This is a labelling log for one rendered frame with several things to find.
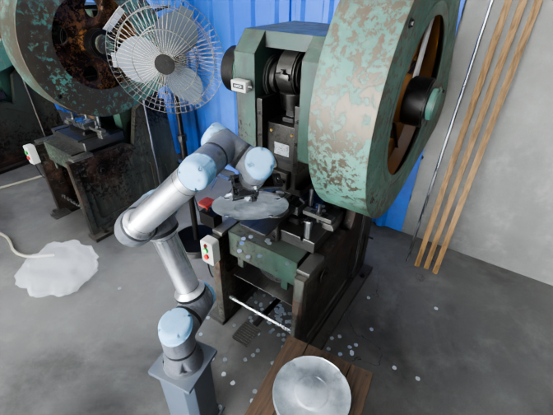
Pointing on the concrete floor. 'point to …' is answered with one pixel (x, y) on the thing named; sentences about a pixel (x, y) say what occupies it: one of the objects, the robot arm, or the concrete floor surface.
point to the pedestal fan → (183, 24)
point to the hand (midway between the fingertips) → (248, 193)
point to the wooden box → (355, 376)
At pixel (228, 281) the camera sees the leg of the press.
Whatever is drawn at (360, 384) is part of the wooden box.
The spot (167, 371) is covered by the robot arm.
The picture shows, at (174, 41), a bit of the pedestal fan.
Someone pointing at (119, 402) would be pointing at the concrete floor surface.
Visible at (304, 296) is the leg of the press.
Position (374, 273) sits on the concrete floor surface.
